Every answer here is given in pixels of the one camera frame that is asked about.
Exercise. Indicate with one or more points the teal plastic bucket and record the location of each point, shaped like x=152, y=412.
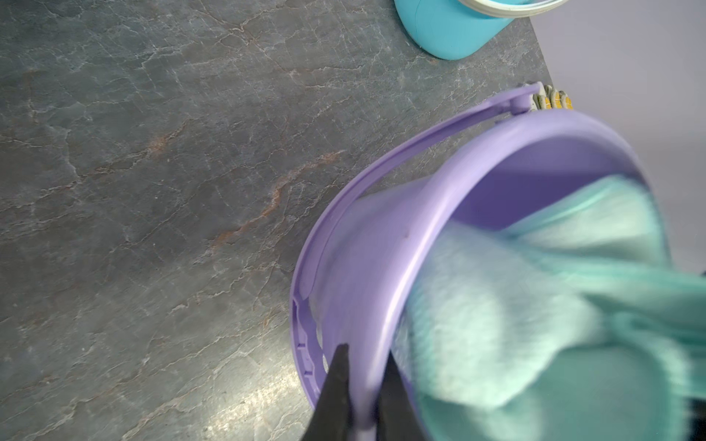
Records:
x=455, y=29

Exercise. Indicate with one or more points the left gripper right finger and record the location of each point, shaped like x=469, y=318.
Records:
x=397, y=420

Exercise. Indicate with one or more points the purple plastic bucket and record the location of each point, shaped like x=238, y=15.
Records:
x=358, y=263

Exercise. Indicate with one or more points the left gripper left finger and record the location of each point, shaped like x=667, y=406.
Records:
x=332, y=413

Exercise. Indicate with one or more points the light green microfiber cloth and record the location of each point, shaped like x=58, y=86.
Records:
x=571, y=324

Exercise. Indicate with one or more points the yellow white work gloves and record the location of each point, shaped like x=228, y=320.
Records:
x=550, y=98

